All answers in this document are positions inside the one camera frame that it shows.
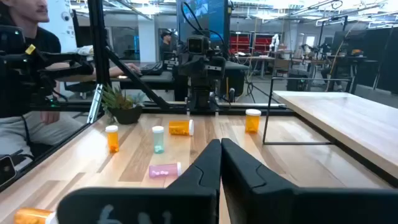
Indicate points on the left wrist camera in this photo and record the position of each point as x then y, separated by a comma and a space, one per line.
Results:
196, 45

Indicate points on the person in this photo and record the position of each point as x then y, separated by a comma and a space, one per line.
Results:
166, 43
31, 11

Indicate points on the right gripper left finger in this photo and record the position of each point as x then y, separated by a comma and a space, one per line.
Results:
206, 168

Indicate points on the red storage rack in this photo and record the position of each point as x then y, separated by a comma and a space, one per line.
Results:
264, 43

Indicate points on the potted succulent plant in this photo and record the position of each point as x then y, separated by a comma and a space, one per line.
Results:
124, 115

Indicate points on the silver aluminium extrusion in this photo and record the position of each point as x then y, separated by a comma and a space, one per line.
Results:
94, 104

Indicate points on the slim orange pill bottle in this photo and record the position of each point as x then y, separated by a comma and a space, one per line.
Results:
31, 216
112, 140

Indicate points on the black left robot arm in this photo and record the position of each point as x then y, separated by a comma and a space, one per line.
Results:
200, 96

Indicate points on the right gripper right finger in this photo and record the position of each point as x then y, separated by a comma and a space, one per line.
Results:
245, 186

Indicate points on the pink pill bottle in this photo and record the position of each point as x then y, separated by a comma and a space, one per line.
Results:
163, 170

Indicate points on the large blue-screen monitor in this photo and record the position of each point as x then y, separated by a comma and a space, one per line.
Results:
214, 15

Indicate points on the black keyboard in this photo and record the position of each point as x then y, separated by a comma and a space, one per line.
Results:
151, 68

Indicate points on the black desk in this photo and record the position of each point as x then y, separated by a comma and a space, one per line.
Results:
155, 80

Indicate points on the black phone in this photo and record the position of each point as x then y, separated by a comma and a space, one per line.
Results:
6, 170

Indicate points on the black computer monitor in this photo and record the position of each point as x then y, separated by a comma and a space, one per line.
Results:
81, 29

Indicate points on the wooden shelf with black legs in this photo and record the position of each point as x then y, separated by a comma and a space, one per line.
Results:
342, 118

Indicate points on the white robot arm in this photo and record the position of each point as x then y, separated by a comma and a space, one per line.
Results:
274, 42

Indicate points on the teal pill bottle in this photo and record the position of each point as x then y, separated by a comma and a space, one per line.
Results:
158, 140

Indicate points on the wide orange pill bottle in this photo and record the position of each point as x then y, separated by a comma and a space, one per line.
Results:
252, 123
179, 127

